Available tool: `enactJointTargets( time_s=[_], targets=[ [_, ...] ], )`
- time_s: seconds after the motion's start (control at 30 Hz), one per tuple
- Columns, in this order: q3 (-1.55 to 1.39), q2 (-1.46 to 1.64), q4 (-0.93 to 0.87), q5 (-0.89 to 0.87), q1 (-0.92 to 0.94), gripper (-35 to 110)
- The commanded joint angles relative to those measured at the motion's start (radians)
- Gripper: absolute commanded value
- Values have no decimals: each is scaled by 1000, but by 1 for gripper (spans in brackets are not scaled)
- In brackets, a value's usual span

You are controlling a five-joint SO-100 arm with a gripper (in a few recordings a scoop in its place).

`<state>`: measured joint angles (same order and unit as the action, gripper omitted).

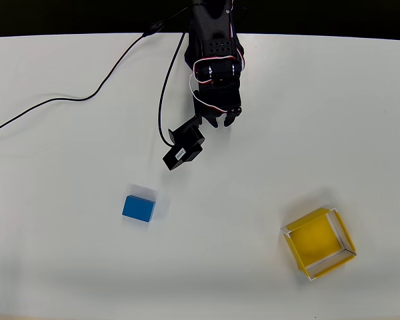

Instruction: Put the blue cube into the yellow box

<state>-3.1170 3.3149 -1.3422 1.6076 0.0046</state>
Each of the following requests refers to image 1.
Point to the yellow cardboard box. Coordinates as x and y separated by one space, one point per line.
316 243

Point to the black gripper-mounted camera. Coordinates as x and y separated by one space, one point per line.
183 150

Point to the blue rectangular block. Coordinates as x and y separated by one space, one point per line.
138 208

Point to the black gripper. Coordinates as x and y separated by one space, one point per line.
220 111

